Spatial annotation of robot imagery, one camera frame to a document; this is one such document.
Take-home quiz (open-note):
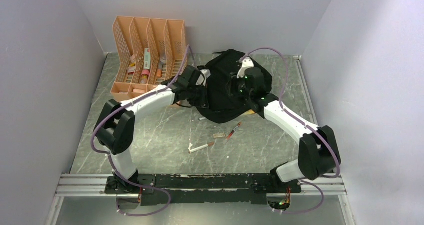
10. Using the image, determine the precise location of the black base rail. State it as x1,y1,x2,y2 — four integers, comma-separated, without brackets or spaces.
104,173,302,206

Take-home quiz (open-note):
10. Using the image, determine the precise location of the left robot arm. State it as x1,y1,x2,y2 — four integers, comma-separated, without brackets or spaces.
91,66,211,190

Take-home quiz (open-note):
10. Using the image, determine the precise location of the white brown pen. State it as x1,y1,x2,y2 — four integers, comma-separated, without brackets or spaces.
188,142,215,154

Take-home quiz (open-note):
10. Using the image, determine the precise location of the black student backpack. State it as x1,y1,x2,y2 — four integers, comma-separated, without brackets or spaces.
195,49,277,124

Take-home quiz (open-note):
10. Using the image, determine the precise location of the aluminium frame rail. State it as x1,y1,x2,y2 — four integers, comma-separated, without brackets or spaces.
55,173,347,198

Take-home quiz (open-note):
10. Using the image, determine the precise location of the pink crayon tube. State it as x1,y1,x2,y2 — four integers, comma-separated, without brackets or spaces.
139,69,150,84

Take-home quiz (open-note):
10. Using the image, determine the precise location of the small brown eraser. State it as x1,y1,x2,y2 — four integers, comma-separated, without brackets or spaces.
213,132,226,139

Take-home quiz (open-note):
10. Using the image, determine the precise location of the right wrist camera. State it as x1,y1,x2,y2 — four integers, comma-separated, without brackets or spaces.
236,57,255,79

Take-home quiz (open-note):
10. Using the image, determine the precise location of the red white staples box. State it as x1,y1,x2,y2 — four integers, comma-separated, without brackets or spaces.
127,63,136,74

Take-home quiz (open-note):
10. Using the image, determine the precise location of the orange marker pen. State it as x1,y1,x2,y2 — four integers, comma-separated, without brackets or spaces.
156,59,166,78

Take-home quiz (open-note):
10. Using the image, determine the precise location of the red pen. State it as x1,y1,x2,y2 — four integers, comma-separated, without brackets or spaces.
225,121,242,142

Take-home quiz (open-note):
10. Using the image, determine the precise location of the peach plastic desk organizer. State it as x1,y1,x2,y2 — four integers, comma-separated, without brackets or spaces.
110,16,189,102

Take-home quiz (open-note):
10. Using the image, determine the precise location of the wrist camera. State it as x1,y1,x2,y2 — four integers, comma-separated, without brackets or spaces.
196,69,211,87
236,57,255,79

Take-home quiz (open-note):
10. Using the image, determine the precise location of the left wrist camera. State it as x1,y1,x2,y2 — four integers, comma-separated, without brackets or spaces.
196,69,211,87

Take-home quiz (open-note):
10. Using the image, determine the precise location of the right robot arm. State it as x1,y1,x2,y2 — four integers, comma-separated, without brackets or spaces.
229,67,341,183

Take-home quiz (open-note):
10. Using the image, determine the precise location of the teal stationery box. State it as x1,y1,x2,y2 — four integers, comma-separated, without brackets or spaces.
143,48,152,70

